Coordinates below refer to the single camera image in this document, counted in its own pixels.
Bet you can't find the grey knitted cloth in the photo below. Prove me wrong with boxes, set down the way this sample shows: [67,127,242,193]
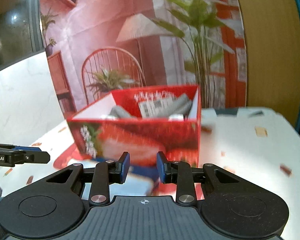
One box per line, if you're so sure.
[108,93,193,120]

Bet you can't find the printed living room backdrop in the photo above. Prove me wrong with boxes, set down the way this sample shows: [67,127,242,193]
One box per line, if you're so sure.
[39,0,247,116]

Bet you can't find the red strawberry cardboard box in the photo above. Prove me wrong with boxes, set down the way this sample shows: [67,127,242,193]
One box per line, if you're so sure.
[67,85,201,167]

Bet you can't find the cartoon bear tablecloth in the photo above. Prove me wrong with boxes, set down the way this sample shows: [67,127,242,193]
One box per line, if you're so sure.
[0,106,300,240]

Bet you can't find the dark glass window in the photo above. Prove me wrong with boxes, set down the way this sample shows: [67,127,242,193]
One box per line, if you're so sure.
[0,0,44,71]

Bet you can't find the wooden wall panel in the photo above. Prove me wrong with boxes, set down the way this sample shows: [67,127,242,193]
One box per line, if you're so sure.
[238,0,300,126]

